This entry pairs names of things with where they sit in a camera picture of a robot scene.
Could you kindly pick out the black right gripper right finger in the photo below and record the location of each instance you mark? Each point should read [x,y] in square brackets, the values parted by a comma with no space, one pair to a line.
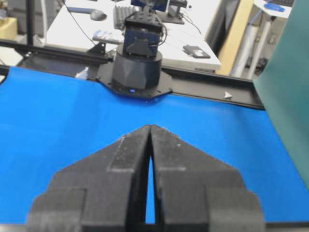
[195,192]

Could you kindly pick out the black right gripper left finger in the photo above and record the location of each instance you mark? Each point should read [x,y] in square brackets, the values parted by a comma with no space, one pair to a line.
[99,193]

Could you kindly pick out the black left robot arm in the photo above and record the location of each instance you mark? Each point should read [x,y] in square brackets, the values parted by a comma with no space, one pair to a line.
[136,70]

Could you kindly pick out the blue table mat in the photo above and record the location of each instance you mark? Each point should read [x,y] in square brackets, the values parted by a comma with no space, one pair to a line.
[49,121]

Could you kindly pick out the black box on desk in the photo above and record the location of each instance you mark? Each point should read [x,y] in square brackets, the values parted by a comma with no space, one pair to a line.
[195,52]

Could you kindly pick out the green backdrop sheet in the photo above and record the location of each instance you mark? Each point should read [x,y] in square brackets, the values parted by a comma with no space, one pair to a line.
[283,87]

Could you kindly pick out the white desk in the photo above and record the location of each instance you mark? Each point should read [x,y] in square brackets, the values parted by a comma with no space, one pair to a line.
[74,28]

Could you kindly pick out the grey computer mouse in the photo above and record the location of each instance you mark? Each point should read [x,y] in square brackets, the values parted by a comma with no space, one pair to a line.
[98,15]

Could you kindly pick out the black aluminium frame rail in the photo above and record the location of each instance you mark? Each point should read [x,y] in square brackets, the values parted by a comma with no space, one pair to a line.
[177,81]

